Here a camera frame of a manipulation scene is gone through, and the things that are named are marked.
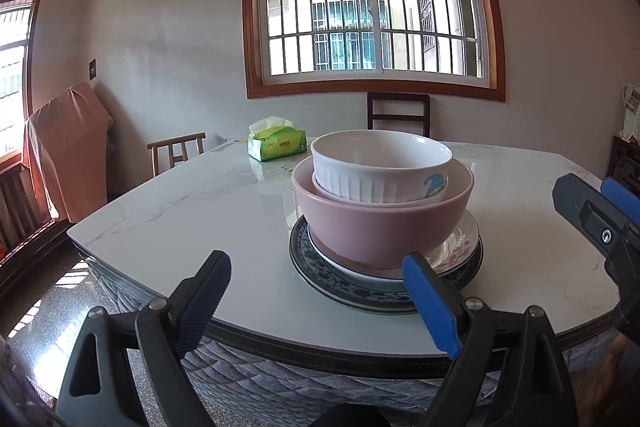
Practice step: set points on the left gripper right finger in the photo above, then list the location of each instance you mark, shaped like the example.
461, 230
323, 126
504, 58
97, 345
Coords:
534, 387

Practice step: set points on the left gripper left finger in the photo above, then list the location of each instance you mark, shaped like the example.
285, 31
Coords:
98, 387

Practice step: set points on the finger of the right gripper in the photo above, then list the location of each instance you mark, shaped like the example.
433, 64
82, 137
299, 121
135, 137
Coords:
607, 226
622, 198

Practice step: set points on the pink ceramic bowl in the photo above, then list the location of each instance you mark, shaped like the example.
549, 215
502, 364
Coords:
379, 236

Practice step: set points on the white ribbed bowl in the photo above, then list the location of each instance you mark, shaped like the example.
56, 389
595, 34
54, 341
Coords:
381, 166

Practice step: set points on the dark wooden side cabinet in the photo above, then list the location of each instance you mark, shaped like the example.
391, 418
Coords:
624, 164

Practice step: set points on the newspaper stack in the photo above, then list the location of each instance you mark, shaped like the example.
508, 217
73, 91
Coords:
631, 121

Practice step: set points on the white floral plate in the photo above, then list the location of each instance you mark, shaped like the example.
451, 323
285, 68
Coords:
458, 249

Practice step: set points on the blue patterned plate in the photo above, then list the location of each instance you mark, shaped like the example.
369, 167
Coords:
391, 298

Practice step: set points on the wooden bench by window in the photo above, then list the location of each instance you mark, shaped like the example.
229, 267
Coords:
27, 238

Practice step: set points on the light wooden chair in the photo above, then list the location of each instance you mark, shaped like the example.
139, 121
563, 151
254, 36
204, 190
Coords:
176, 148

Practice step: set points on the dark wooden chair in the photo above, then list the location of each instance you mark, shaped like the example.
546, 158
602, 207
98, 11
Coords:
414, 108

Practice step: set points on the pink covered furniture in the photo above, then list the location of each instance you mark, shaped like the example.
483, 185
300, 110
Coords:
65, 145

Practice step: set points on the green tissue pack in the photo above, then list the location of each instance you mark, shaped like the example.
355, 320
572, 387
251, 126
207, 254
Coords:
273, 138

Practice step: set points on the large barred window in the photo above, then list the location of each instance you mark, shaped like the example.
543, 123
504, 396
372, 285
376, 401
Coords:
448, 47

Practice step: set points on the side window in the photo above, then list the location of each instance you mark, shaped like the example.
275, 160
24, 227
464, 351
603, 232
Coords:
18, 27

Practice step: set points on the black wall switch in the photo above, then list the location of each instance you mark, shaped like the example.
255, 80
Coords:
92, 69

